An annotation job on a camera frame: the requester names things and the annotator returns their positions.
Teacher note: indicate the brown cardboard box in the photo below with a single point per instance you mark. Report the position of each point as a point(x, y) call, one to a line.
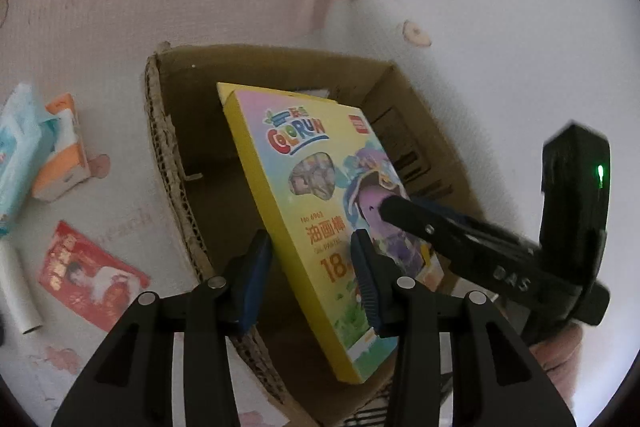
point(210, 127)

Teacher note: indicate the pink cartoon printed mat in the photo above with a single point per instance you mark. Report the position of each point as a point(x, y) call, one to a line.
point(200, 7)

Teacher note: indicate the white paper roll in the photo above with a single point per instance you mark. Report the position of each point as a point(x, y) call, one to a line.
point(17, 287)

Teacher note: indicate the blue and white tissue pack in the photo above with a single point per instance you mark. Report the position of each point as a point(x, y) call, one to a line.
point(17, 157)

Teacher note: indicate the person's right hand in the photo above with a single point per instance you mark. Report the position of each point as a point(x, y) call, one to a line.
point(560, 357)

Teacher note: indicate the red printed card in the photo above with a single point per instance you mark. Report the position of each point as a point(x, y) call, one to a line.
point(85, 272)

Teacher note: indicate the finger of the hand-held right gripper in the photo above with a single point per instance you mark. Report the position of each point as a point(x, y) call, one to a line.
point(415, 227)

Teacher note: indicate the yellow crayon box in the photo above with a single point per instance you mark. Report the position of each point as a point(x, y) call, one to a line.
point(300, 187)

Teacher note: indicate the orange and white tissue pack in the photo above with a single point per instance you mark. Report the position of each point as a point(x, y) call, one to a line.
point(60, 167)

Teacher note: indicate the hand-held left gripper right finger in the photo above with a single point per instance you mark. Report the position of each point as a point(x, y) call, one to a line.
point(365, 278)

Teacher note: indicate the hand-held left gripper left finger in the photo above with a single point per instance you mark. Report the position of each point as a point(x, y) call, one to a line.
point(255, 278)

